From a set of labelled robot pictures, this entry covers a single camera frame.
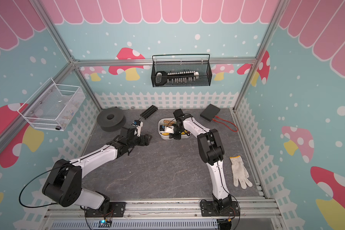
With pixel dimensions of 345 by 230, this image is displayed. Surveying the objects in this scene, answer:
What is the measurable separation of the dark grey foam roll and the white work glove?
0.85 m

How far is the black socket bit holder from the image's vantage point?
89 centimetres

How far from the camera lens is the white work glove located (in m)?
0.84

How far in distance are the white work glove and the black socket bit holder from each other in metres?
0.60

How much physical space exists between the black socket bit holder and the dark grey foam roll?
425mm

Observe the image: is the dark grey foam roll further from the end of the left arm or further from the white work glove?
the white work glove

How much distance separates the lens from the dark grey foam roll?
1077 millimetres
